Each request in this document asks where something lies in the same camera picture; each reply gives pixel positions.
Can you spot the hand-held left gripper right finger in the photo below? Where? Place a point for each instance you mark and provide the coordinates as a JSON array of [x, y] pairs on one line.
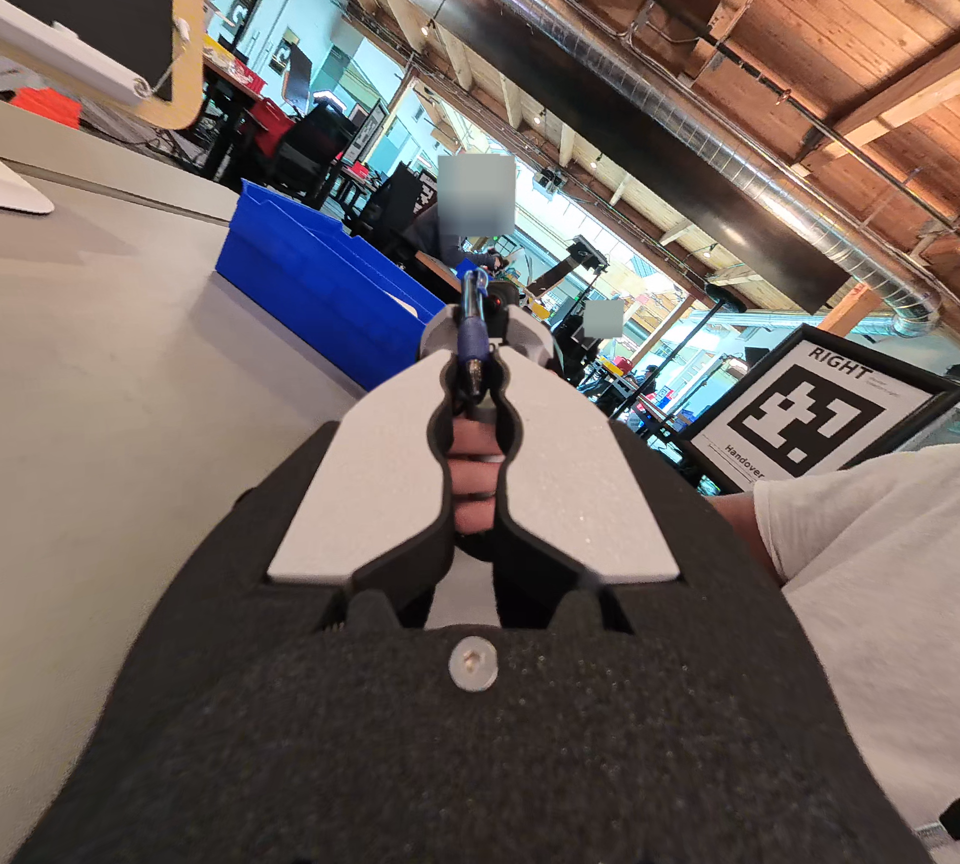
[[585, 489]]

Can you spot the orange cone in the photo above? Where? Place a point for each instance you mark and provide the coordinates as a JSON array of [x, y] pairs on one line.
[[45, 103]]

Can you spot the person's right hand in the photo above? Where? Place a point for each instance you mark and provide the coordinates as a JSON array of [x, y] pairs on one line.
[[474, 474]]

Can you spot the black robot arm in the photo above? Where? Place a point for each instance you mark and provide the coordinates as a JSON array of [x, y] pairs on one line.
[[581, 257]]

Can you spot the blue plastic bin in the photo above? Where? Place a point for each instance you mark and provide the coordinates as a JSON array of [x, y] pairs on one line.
[[300, 272]]

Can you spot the long dark workbench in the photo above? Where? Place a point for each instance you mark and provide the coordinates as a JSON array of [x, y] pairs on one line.
[[217, 66]]

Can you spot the black framed marker sign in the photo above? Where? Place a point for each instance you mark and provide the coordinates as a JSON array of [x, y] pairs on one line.
[[810, 414]]

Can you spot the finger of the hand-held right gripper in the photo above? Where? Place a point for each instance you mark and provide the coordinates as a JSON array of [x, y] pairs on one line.
[[529, 339], [439, 332]]

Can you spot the black office chair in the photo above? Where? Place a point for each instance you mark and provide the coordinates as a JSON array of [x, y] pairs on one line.
[[315, 144], [397, 197]]

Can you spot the white stand base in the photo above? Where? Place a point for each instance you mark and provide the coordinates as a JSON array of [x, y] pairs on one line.
[[19, 193]]

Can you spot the silver ventilation duct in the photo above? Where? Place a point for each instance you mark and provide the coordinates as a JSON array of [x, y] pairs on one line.
[[637, 84]]

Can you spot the blue ballpoint pen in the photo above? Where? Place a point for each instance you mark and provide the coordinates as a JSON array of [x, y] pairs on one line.
[[472, 347]]

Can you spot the small framed marker sign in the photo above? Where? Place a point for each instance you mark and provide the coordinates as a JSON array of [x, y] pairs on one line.
[[371, 129]]

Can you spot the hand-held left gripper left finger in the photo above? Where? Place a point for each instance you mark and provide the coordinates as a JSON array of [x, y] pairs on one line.
[[360, 497]]

